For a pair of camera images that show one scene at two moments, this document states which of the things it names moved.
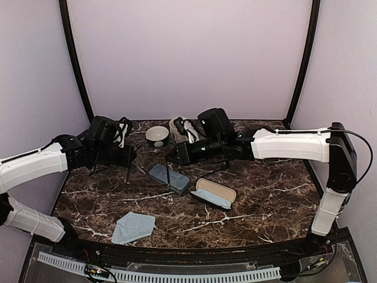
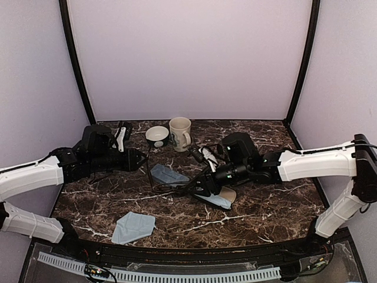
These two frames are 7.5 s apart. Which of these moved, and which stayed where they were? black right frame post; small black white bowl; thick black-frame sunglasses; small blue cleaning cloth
Moved: thick black-frame sunglasses
Stayed: small blue cleaning cloth; black right frame post; small black white bowl
